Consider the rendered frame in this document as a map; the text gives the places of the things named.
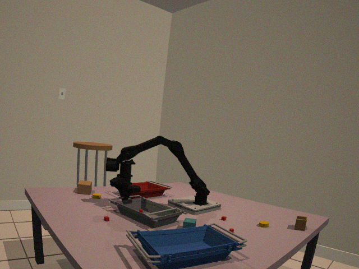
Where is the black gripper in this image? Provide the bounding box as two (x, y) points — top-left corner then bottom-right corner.
(117, 172), (141, 201)

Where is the teal cube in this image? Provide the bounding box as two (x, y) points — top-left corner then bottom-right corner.
(183, 218), (196, 228)

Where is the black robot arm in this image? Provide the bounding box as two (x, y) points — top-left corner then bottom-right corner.
(106, 136), (210, 206)

